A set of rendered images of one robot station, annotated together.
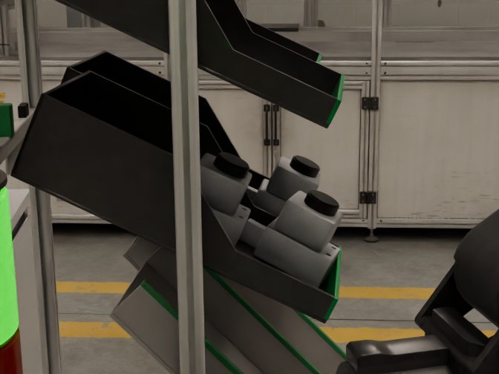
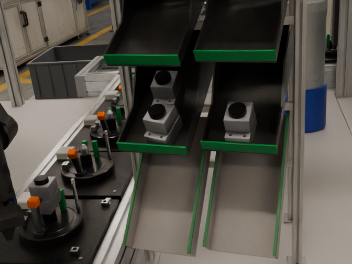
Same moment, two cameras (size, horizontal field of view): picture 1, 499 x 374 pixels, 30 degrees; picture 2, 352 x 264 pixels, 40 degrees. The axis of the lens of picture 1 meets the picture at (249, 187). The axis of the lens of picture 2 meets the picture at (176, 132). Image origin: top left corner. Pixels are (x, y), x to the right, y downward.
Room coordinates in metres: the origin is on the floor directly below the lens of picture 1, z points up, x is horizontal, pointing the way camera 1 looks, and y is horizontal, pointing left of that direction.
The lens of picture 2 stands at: (0.99, -0.81, 1.56)
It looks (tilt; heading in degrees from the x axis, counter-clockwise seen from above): 23 degrees down; 104
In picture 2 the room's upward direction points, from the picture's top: 5 degrees counter-clockwise
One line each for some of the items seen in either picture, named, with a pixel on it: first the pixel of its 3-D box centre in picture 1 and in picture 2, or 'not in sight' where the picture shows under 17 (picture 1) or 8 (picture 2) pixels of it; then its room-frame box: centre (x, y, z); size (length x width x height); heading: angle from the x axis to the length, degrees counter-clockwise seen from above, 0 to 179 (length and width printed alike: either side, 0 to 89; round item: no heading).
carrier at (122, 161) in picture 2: not in sight; (85, 157); (0.47, 0.25, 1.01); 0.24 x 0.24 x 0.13; 3
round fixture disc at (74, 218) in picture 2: not in sight; (51, 223); (0.49, 0.00, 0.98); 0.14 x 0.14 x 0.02
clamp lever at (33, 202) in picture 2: not in sight; (37, 212); (0.49, -0.05, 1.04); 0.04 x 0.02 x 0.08; 93
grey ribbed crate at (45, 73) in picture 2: not in sight; (88, 69); (-0.24, 2.01, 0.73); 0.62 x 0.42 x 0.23; 3
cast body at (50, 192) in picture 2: not in sight; (45, 189); (0.49, 0.01, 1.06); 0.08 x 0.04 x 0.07; 93
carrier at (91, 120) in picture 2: not in sight; (110, 121); (0.46, 0.50, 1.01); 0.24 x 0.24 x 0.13; 3
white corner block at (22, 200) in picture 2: not in sight; (29, 203); (0.39, 0.09, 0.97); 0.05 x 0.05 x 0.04; 3
